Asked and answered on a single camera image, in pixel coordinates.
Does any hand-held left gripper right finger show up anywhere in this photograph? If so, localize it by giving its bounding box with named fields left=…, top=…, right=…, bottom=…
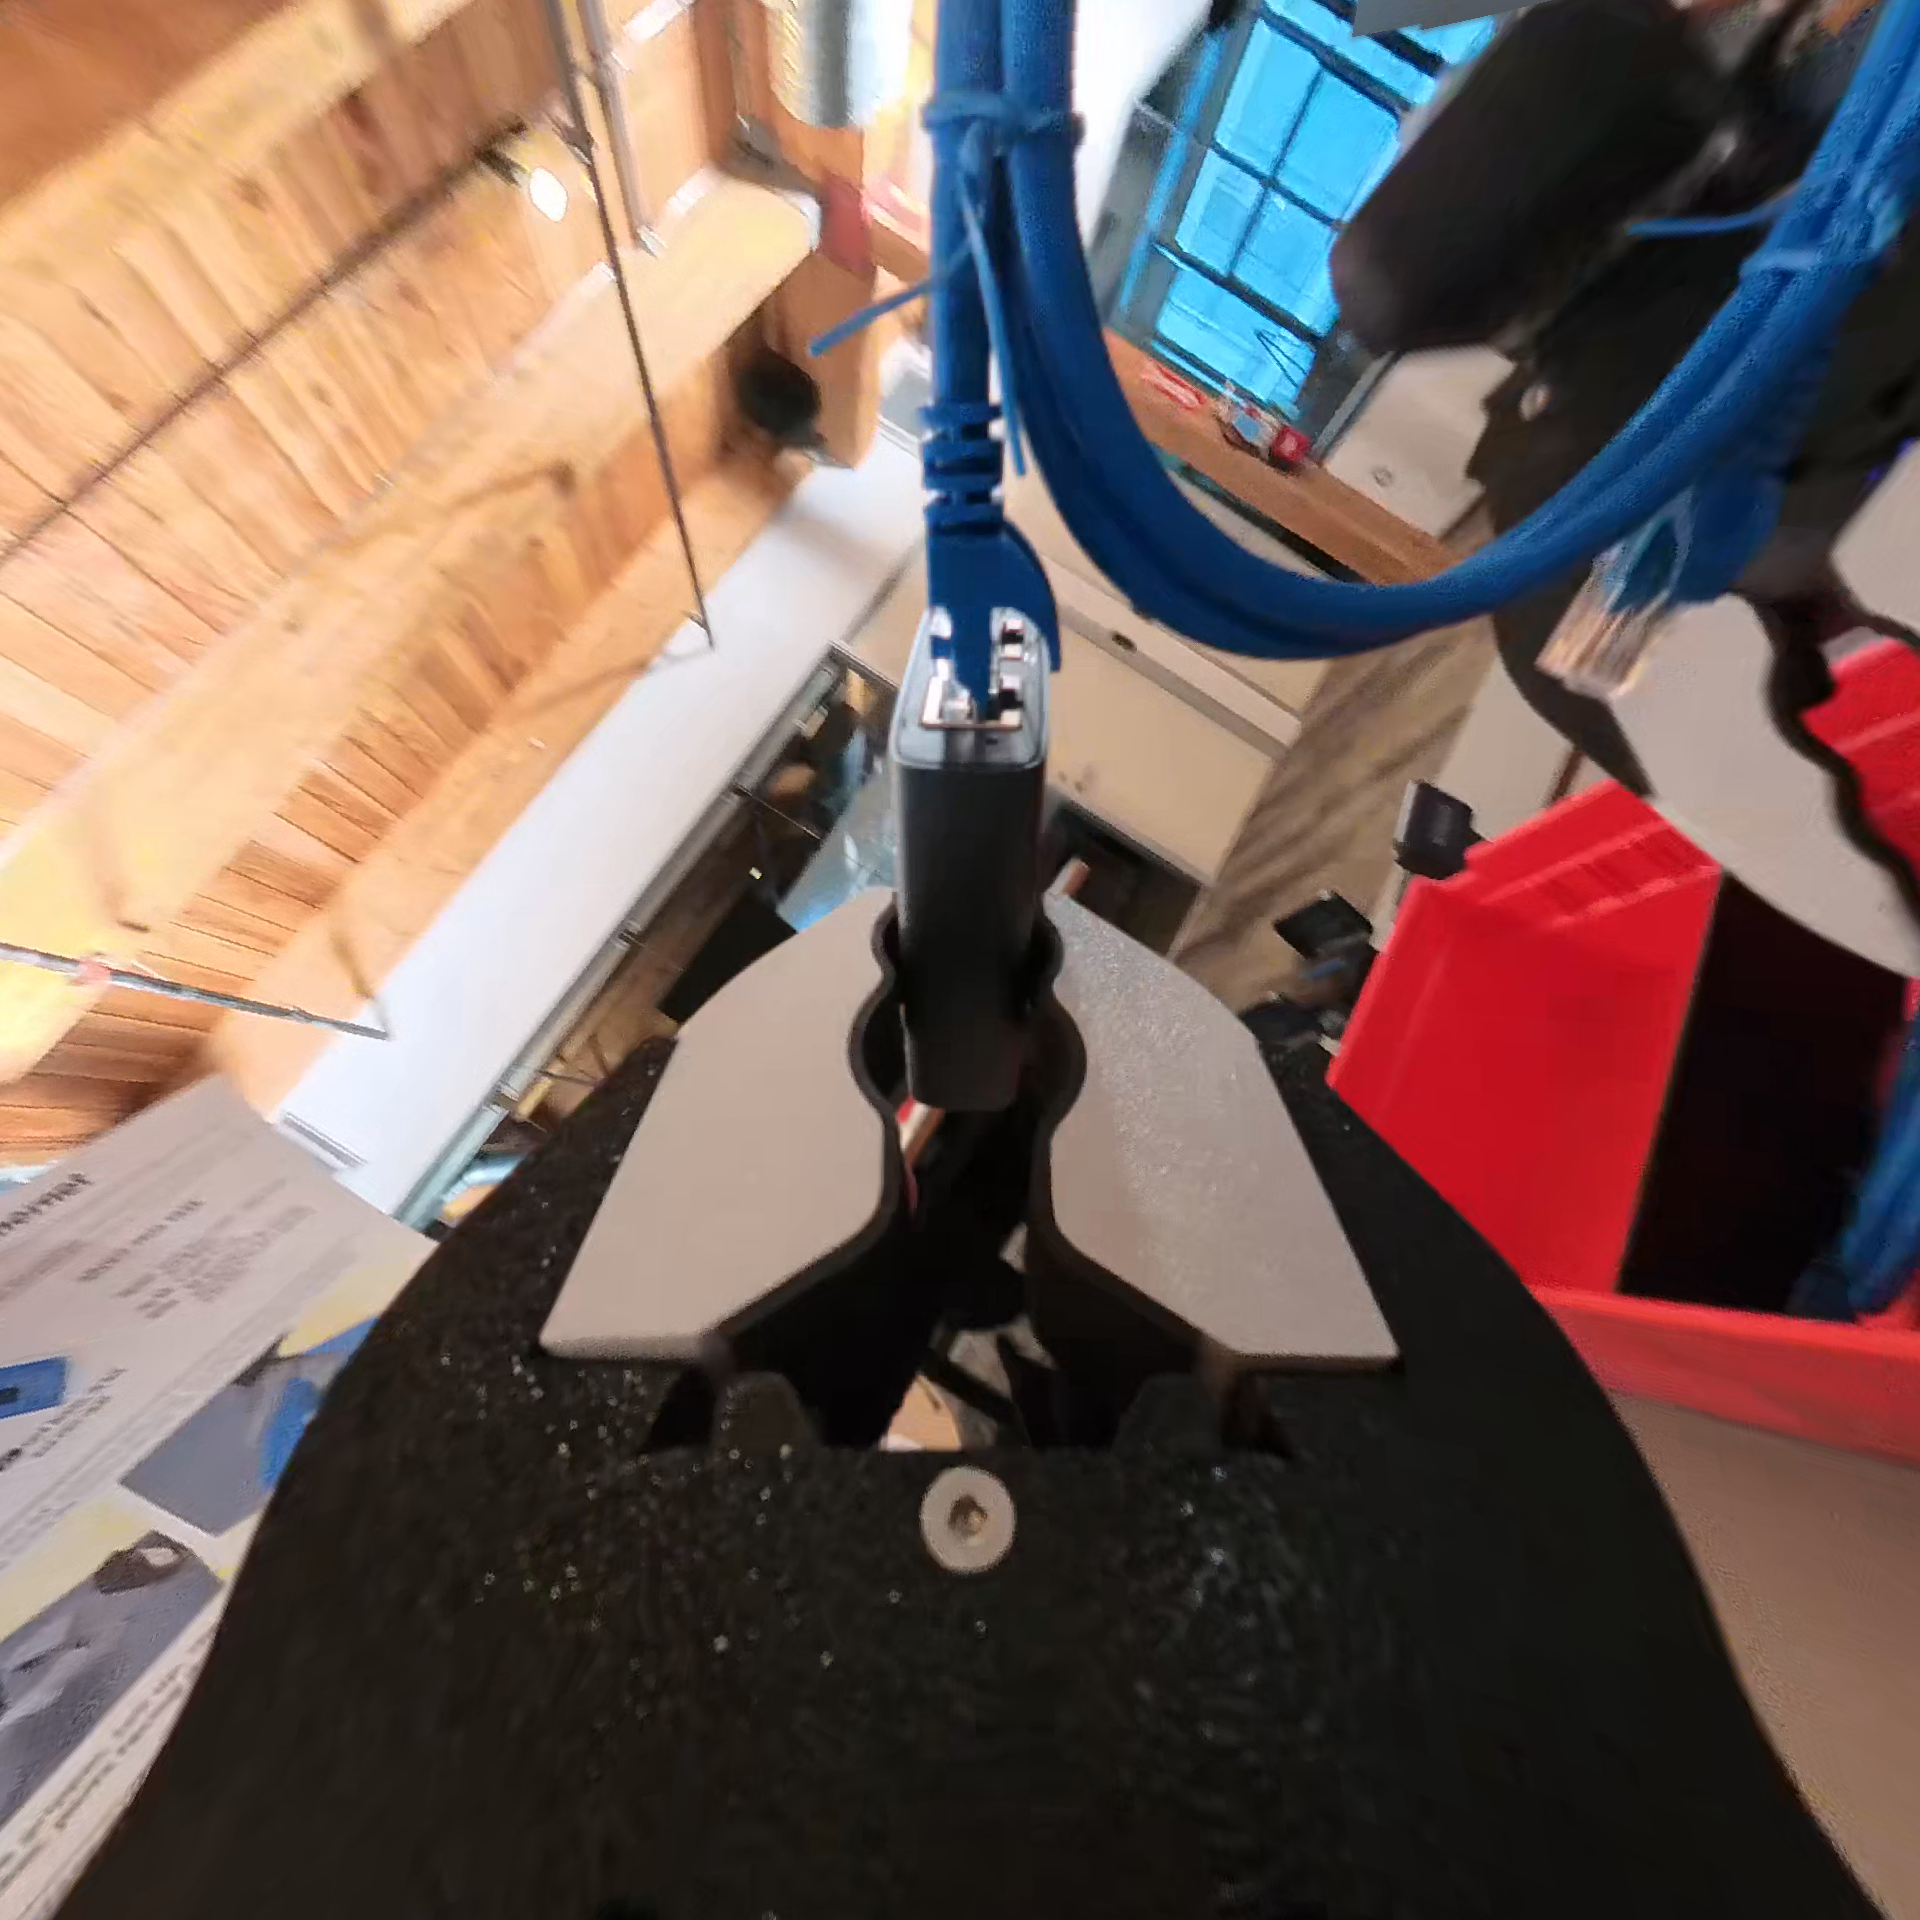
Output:
left=1024, top=890, right=1409, bottom=1374

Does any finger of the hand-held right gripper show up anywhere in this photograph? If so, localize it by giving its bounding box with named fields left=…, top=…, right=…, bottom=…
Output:
left=1499, top=593, right=1920, bottom=981

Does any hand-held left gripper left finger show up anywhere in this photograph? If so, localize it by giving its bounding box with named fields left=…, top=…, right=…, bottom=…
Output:
left=537, top=885, right=913, bottom=1368

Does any red plastic bin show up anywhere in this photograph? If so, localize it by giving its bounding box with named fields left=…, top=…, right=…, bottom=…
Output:
left=1328, top=638, right=1920, bottom=1466

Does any black ethernet adapter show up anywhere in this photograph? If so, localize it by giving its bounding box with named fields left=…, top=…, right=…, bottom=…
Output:
left=887, top=599, right=1051, bottom=1114

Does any blue ethernet cable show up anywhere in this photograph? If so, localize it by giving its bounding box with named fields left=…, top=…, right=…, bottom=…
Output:
left=810, top=0, right=1920, bottom=1321

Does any large grid window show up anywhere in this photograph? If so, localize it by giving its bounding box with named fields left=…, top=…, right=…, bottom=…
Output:
left=1111, top=0, right=1501, bottom=423

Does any white recycling bin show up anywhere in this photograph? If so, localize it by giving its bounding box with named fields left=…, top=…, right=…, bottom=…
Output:
left=1319, top=353, right=1501, bottom=543

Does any red fire extinguisher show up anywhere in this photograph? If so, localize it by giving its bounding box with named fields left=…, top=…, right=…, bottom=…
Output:
left=1223, top=382, right=1314, bottom=471

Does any printed instruction sheet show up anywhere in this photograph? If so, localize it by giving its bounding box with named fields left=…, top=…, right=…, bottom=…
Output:
left=0, top=1072, right=436, bottom=1913

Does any black round ceiling fixture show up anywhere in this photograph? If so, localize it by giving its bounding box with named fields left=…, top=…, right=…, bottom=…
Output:
left=737, top=349, right=831, bottom=453

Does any wooden post with red signs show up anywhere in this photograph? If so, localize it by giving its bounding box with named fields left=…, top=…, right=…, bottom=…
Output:
left=1101, top=322, right=1488, bottom=589

